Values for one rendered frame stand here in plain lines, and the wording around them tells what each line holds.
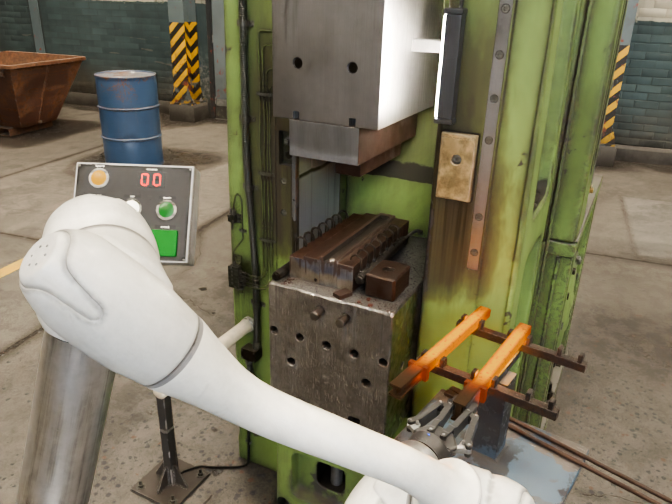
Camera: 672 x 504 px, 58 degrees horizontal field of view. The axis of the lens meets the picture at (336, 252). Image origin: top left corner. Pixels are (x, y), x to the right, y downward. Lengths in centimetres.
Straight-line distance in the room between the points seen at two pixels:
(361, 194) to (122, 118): 434
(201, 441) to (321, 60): 163
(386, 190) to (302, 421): 136
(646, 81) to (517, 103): 601
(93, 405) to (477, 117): 108
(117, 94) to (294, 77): 467
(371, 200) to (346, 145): 58
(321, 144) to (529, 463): 92
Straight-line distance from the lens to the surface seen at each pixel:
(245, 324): 206
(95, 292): 65
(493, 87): 154
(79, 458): 96
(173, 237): 176
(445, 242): 166
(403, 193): 204
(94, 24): 970
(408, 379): 128
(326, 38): 152
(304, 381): 181
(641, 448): 287
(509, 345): 146
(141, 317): 66
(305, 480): 213
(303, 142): 159
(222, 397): 75
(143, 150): 627
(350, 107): 151
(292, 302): 170
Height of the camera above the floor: 167
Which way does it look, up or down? 23 degrees down
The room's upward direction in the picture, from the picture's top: 2 degrees clockwise
